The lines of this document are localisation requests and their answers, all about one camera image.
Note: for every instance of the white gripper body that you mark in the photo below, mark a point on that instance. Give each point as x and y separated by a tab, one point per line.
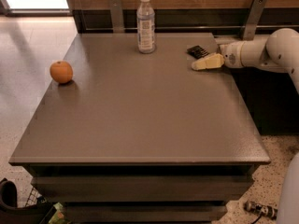
231	56

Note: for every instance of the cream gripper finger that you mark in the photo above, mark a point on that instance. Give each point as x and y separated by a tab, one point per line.
211	61

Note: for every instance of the black rxbar chocolate wrapper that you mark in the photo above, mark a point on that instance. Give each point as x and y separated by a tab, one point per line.
197	52

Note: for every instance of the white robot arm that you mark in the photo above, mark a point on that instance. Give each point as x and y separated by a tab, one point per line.
279	53

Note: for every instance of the clear plastic water bottle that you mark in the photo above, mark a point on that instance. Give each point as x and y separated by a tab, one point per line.
145	27

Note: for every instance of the grey drawer cabinet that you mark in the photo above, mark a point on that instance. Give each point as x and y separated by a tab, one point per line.
141	138

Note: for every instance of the black and white striped tool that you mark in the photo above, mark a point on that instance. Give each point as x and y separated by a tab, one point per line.
261	210

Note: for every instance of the orange fruit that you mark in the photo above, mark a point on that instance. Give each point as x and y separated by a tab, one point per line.
61	72

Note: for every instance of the green snack package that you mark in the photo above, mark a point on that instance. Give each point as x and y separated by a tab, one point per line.
59	217

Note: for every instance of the black bag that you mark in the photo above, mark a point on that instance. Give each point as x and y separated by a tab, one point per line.
11	213

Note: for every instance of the right metal bracket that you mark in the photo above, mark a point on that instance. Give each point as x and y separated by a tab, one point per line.
255	12

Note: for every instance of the metal bracket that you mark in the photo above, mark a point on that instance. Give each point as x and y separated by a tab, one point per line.
255	12
116	14

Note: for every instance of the left metal bracket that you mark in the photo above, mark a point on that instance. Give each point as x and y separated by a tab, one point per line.
116	14

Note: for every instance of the wire basket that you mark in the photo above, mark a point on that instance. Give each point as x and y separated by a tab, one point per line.
34	197

